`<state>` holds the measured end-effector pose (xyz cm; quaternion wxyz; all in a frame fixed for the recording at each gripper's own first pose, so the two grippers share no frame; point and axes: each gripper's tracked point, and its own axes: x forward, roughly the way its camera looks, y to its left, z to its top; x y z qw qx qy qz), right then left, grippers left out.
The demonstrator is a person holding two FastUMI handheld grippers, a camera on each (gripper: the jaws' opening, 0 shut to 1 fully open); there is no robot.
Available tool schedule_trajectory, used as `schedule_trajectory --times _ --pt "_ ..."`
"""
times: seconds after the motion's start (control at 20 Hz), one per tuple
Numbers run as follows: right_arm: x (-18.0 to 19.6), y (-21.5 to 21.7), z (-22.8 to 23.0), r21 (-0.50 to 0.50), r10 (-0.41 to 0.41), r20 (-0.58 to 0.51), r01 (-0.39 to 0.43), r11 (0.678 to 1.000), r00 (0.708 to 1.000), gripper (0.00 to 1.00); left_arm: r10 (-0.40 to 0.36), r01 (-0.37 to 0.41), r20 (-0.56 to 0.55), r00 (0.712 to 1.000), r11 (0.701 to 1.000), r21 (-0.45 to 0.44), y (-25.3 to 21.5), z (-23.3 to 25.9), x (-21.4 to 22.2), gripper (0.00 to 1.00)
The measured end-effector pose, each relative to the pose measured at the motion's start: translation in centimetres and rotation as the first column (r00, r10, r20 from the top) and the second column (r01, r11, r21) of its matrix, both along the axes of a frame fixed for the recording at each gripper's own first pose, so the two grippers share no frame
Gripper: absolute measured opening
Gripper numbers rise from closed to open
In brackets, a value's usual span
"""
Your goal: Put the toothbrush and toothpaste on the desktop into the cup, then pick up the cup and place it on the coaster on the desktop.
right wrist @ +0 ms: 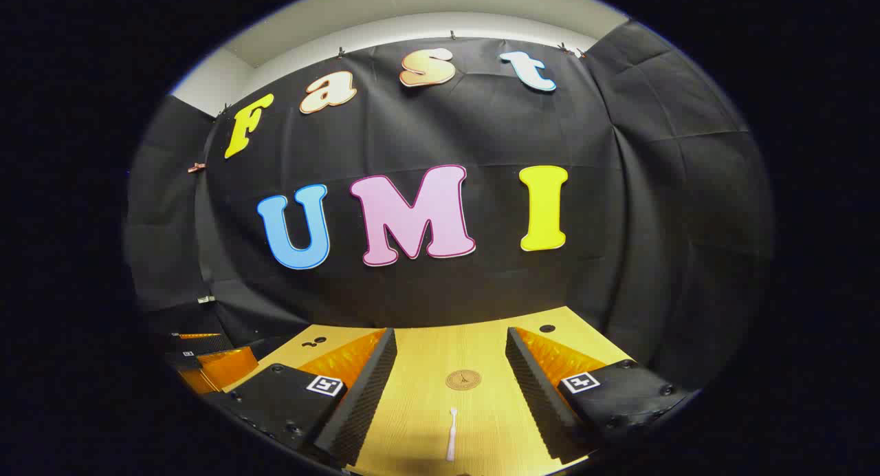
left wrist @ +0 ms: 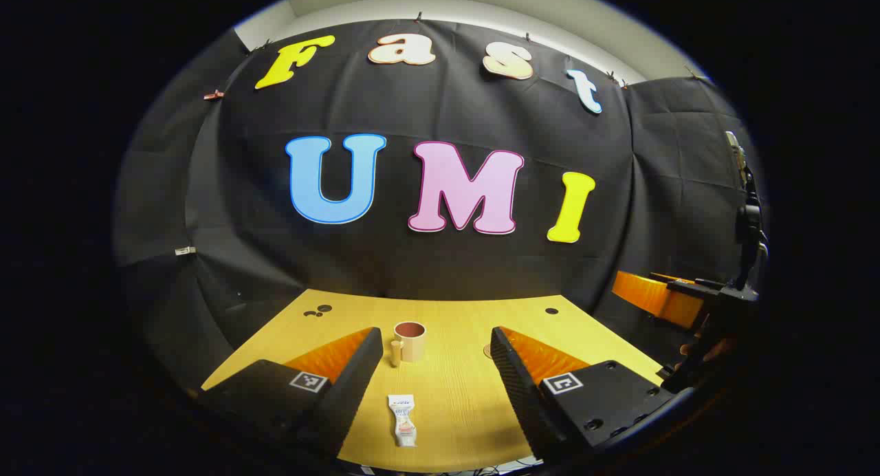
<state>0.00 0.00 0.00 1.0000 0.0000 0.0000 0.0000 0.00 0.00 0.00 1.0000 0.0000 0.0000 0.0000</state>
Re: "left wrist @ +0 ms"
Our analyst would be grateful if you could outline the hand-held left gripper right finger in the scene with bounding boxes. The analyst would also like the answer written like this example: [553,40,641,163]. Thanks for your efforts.
[489,326,678,463]

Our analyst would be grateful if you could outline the white toothpaste tube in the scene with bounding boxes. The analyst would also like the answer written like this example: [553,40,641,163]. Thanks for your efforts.
[387,394,418,448]

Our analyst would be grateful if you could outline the black backdrop cloth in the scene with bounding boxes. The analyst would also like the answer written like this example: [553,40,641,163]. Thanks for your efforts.
[113,19,767,394]

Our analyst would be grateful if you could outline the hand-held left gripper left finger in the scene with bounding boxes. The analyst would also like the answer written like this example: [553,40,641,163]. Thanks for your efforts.
[196,327,384,459]

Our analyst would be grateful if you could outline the yellow wooden desktop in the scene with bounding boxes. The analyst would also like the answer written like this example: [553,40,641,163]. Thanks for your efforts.
[201,289,664,473]

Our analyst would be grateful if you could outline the beige cup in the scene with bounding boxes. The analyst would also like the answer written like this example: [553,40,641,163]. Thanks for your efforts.
[390,321,427,368]

